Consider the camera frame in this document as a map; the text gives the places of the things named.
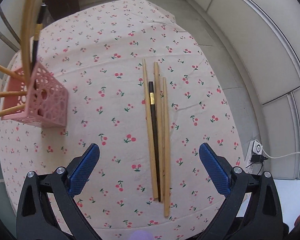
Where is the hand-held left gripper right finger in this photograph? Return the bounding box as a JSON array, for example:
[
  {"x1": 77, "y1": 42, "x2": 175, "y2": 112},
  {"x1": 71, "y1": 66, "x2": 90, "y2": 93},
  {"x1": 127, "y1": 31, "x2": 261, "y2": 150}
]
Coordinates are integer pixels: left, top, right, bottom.
[{"x1": 199, "y1": 143, "x2": 283, "y2": 240}]

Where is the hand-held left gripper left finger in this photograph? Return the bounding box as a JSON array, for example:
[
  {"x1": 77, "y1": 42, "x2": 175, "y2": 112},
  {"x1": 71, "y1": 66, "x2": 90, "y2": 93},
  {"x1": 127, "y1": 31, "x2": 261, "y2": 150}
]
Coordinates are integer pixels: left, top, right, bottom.
[{"x1": 16, "y1": 143, "x2": 100, "y2": 240}]

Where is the dark chopstick with gold band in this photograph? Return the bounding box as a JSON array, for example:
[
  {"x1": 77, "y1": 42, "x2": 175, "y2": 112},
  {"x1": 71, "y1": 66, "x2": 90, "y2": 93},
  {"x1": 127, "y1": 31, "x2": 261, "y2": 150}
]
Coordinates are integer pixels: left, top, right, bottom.
[
  {"x1": 31, "y1": 4, "x2": 47, "y2": 68},
  {"x1": 148, "y1": 81, "x2": 163, "y2": 202}
]

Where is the pink perforated utensil holder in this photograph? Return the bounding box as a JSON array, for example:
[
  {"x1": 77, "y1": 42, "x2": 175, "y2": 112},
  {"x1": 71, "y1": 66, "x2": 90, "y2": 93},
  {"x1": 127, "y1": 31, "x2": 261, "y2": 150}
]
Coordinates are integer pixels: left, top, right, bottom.
[{"x1": 0, "y1": 61, "x2": 69, "y2": 128}]

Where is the black plug adapter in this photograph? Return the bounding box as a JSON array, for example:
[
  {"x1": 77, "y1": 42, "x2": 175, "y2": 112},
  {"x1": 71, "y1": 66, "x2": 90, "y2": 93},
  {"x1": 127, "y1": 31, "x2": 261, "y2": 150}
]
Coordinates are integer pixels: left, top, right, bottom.
[{"x1": 250, "y1": 154, "x2": 268, "y2": 164}]

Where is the white power strip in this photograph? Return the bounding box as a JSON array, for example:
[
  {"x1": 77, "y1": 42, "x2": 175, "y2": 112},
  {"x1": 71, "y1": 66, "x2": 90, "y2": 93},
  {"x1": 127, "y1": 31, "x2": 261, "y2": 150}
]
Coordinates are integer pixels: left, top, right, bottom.
[{"x1": 244, "y1": 140, "x2": 263, "y2": 168}]

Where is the cherry print tablecloth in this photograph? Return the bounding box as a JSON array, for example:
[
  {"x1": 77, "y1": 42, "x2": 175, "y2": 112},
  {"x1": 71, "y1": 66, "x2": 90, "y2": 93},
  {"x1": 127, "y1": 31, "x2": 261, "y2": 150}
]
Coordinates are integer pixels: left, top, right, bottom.
[{"x1": 0, "y1": 0, "x2": 248, "y2": 240}]

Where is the white cabinet with drawers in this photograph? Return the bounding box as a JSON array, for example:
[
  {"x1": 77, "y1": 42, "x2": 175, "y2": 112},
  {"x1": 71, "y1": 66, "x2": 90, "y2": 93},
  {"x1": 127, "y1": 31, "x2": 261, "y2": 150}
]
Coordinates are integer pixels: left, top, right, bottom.
[{"x1": 205, "y1": 0, "x2": 300, "y2": 180}]

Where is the brown trash bin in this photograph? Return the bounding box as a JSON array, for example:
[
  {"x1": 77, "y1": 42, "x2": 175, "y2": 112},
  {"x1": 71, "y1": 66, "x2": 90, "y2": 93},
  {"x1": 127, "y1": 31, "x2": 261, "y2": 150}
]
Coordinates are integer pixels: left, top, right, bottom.
[{"x1": 42, "y1": 0, "x2": 81, "y2": 22}]

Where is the white power cable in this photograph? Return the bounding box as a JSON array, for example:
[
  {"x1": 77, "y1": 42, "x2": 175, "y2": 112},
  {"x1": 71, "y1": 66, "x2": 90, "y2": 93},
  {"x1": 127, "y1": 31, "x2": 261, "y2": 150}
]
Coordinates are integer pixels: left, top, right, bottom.
[{"x1": 261, "y1": 146, "x2": 300, "y2": 159}]

